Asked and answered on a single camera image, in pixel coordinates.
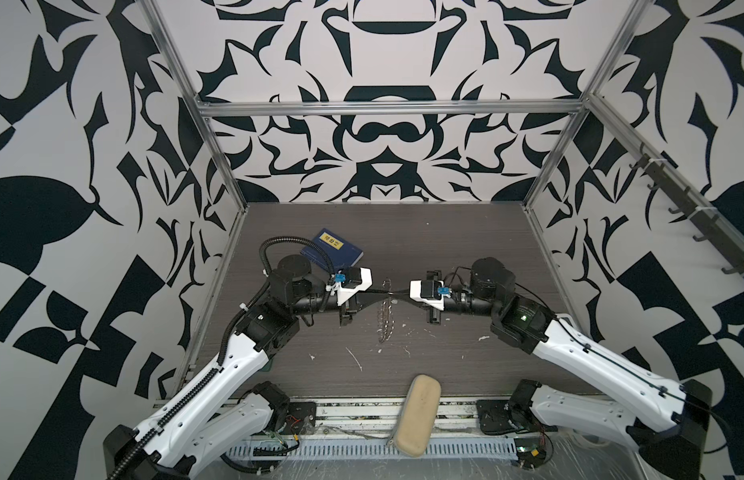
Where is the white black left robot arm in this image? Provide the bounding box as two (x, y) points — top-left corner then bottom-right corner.
(103, 236), (390, 479)

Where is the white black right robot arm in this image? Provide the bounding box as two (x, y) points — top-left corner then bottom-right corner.
(392, 257), (717, 479)

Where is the blue notebook with yellow label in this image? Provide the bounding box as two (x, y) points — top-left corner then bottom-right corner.
(300, 228), (364, 271)

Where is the white digital scale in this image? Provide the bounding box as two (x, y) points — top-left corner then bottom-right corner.
(556, 313), (581, 331)

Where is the beige oblong pouch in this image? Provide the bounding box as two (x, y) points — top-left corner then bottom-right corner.
(392, 375), (442, 458)

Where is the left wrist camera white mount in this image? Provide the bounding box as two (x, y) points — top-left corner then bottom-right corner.
(330, 267), (373, 307)

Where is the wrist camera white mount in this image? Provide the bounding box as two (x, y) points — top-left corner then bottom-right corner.
(409, 270), (452, 312)
(330, 267), (373, 307)

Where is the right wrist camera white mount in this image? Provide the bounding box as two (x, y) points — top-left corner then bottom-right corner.
(409, 270), (452, 312)

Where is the perforated white cable tray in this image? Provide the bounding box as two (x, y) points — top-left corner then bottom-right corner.
(227, 437), (518, 462)

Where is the black wall hook rail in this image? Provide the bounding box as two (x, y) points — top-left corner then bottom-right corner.
(631, 142), (744, 280)

